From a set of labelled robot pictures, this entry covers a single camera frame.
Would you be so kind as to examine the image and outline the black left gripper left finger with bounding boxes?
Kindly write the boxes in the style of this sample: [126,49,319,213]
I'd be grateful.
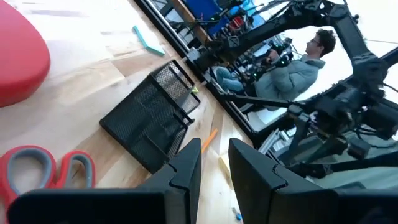
[136,138,202,224]

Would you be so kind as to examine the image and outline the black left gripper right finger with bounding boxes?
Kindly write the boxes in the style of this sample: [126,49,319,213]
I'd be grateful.
[228,138,338,224]

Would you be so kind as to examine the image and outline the blue binder clip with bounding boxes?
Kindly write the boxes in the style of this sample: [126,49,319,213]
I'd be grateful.
[231,207,243,222]

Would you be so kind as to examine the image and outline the orange pencil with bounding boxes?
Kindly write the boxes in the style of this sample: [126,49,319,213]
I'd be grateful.
[201,128,219,154]

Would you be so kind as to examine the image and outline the black mesh desk organizer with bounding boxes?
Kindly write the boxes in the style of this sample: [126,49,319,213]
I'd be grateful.
[99,59,201,174]

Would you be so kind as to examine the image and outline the red grey scissors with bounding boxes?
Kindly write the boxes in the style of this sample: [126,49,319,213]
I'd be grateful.
[0,144,96,215]

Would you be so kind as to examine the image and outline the teal sticky note pad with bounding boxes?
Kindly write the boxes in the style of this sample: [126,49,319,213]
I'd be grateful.
[132,24,167,57]

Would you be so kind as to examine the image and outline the person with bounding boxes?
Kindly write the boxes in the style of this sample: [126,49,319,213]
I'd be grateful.
[215,28,337,103]

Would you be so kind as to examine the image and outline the red desk lamp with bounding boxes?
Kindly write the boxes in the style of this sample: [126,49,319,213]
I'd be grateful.
[0,0,52,108]

